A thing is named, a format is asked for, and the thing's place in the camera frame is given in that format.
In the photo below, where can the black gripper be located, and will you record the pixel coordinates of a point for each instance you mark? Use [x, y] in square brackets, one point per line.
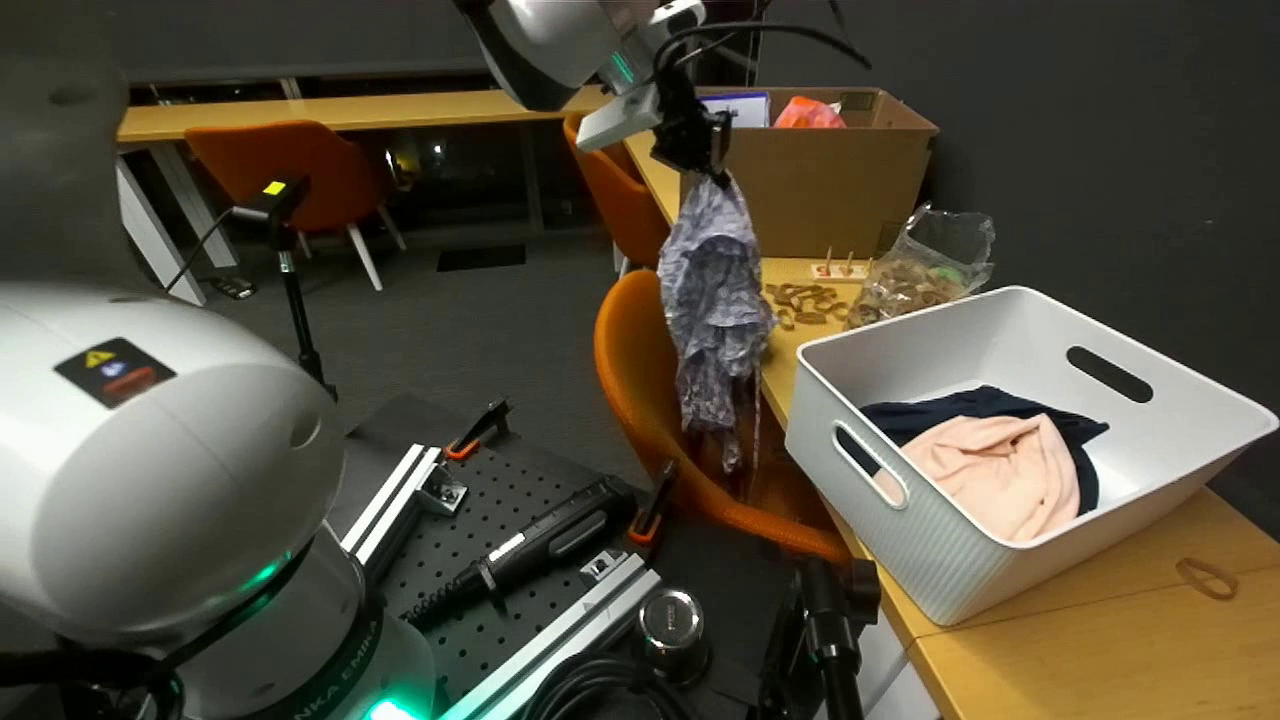
[691, 101]

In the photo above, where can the purple checkered cloth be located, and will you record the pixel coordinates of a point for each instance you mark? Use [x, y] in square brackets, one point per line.
[712, 306]

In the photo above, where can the navy blue cloth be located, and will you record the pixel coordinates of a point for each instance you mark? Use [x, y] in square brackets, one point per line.
[973, 405]

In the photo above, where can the pink cloth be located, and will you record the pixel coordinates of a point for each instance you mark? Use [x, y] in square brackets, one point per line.
[1000, 474]

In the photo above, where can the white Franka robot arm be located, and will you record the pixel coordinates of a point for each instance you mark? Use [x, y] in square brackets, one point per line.
[161, 464]

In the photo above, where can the orange chair with cloths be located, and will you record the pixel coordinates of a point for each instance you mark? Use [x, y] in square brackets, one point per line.
[643, 387]

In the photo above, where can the orange chair white legs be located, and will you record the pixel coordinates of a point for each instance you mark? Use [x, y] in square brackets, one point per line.
[285, 164]

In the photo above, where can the white plastic basket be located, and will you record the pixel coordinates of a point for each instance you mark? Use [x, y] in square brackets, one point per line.
[932, 545]

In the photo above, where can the purple white packet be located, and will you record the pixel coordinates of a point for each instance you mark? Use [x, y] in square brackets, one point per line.
[745, 110]

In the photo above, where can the orange packet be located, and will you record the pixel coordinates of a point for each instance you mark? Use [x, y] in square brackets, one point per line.
[811, 112]

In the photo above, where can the brown cardboard box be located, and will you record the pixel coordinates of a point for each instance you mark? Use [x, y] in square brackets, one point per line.
[815, 186]

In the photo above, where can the small wooden pegs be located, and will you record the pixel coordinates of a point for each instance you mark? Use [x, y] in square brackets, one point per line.
[839, 266]

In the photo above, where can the pile of loose rubber bands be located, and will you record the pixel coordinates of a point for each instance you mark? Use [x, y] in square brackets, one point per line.
[806, 306]

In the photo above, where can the clear plastic bag of bands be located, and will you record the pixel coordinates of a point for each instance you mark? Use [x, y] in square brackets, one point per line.
[940, 254]

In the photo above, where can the orange black clamp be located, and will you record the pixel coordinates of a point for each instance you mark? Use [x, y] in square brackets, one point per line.
[652, 505]
[481, 431]

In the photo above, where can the black handheld tool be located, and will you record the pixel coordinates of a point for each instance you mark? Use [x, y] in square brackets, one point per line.
[532, 545]

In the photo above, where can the silver round button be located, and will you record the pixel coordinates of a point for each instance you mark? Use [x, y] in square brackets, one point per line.
[669, 623]

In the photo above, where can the black tripod stand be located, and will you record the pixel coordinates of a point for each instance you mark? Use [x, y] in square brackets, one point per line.
[826, 625]

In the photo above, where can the single rubber band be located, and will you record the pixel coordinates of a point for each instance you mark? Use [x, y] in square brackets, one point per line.
[1228, 585]

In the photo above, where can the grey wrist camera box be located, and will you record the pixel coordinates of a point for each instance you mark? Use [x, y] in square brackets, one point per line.
[619, 121]

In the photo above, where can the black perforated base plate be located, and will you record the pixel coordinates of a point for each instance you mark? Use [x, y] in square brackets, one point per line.
[563, 464]

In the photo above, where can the camera tripod with green light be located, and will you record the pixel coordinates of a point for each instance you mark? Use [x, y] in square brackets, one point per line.
[281, 254]

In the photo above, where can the short aluminium rail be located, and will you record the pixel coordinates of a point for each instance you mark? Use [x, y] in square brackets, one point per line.
[395, 498]

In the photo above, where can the long aluminium rail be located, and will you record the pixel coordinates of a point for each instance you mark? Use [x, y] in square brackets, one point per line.
[575, 625]

